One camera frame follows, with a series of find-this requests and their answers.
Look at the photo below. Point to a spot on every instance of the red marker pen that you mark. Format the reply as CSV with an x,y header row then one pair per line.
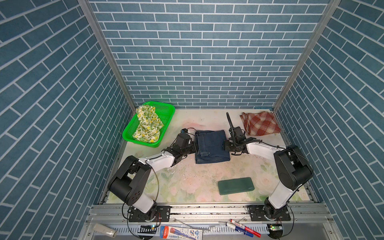
x,y
245,228

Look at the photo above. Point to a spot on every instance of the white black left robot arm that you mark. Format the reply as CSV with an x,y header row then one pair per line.
x,y
129,181

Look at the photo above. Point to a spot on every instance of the aluminium front rail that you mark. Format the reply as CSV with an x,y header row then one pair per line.
x,y
309,221

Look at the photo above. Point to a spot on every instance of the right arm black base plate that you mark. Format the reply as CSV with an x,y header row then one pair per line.
x,y
261,213

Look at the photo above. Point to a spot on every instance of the aluminium corner frame post right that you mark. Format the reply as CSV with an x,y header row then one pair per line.
x,y
318,30

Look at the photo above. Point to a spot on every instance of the white small device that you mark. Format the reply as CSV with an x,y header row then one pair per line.
x,y
104,230

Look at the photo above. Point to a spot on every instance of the dark green folded cloth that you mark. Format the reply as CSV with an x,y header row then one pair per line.
x,y
234,186

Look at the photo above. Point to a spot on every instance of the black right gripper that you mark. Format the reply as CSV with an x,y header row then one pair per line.
x,y
226,145

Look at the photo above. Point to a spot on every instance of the red plaid skirt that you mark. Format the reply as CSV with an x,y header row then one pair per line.
x,y
260,124

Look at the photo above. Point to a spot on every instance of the blue marker pen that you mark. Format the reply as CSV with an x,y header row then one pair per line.
x,y
239,229

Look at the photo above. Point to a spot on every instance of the blue red packaged tool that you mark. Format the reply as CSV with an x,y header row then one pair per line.
x,y
178,233

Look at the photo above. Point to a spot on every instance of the dark navy skirt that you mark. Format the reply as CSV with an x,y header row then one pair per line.
x,y
210,146

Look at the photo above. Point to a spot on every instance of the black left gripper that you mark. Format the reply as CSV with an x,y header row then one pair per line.
x,y
192,144

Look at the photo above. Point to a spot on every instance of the yellow floral skirt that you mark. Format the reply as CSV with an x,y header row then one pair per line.
x,y
150,125

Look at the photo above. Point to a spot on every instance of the aluminium corner frame post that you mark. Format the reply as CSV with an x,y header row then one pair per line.
x,y
93,22
318,30

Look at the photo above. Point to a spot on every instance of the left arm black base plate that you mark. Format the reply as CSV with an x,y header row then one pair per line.
x,y
155,214

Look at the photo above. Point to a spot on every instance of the aluminium corner frame post left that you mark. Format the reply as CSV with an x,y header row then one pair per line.
x,y
93,22

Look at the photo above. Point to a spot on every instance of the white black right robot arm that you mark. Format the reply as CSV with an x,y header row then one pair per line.
x,y
294,170

